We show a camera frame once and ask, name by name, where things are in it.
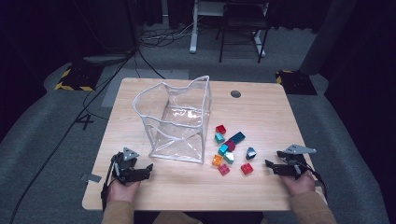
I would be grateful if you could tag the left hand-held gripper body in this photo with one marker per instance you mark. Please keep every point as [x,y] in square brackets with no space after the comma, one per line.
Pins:
[124,169]

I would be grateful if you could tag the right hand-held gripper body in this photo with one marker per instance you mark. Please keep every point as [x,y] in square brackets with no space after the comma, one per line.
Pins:
[299,163]

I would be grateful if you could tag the small dark blue toy block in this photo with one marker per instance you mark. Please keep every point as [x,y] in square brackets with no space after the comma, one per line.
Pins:
[251,153]

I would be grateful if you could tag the transparent bag with white trim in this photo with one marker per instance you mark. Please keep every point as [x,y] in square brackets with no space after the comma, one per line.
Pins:
[183,146]

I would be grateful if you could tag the long dark blue toy block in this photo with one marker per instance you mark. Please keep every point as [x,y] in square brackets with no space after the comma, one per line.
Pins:
[237,137]

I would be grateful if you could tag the light teal toy block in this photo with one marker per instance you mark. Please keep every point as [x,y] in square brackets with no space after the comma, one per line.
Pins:
[229,157]

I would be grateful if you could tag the magenta toy block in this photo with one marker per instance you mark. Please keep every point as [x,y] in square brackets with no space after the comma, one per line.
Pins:
[230,145]

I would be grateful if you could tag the pile of coloured building blocks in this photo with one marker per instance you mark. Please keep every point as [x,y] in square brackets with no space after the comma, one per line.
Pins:
[223,149]

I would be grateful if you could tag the orange toy block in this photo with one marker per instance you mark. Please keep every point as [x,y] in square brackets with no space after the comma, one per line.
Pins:
[217,160]

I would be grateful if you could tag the person's right hand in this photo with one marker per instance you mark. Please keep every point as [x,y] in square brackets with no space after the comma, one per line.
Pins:
[300,186]

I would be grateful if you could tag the person's left hand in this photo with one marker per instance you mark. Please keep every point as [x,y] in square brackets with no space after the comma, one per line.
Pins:
[123,192]

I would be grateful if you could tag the grey tape piece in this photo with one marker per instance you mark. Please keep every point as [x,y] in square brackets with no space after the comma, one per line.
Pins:
[91,178]

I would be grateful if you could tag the person's tan jacket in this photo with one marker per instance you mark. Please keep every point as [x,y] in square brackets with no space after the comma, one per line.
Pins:
[177,218]

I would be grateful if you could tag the grey table grommet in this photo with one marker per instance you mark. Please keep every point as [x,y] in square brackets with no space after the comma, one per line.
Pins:
[235,94]

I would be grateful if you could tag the black chair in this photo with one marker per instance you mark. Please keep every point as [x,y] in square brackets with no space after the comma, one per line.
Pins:
[243,18]

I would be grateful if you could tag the black yellow striped base plate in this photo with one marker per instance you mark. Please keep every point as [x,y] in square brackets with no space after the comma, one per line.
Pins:
[295,82]
[79,77]

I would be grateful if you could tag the white desk frame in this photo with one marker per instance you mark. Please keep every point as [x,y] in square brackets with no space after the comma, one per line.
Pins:
[193,31]

